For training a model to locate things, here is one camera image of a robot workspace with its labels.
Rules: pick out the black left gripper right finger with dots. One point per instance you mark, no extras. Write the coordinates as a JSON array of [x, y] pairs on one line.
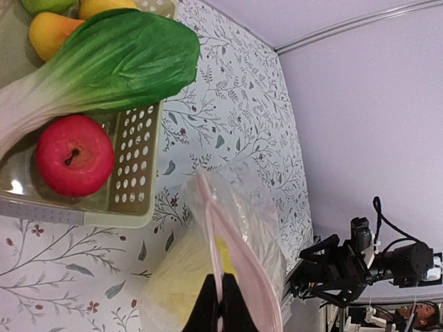
[[235, 315]]

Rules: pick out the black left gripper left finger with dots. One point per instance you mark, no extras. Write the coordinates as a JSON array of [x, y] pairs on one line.
[[205, 313]]

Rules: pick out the red toy food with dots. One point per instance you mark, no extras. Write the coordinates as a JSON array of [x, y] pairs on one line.
[[74, 156]]

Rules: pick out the clear zip top bag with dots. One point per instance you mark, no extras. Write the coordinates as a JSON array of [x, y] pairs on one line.
[[244, 236]]

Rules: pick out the right aluminium frame post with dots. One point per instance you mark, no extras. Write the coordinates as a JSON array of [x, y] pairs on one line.
[[356, 22]]

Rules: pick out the yellow toy lemon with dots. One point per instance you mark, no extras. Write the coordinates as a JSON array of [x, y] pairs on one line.
[[89, 8]]

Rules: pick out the pale green plastic basket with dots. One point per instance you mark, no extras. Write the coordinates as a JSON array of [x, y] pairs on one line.
[[126, 200]]

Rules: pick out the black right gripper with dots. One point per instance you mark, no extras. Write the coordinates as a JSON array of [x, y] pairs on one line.
[[330, 272]]

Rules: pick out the floral patterned table mat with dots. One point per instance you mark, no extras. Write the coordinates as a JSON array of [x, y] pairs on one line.
[[63, 278]]

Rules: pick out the toy napa cabbage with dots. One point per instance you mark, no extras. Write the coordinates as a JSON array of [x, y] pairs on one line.
[[170, 295]]

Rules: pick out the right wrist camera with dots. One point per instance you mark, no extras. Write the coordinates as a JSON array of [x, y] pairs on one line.
[[363, 240]]

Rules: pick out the green toy apple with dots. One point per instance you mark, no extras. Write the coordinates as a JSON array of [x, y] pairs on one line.
[[34, 7]]

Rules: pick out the green toy leaf vegetable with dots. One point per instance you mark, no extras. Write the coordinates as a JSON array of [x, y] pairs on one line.
[[117, 60]]

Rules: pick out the orange yellow toy mango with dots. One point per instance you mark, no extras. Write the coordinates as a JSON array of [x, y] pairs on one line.
[[48, 32]]

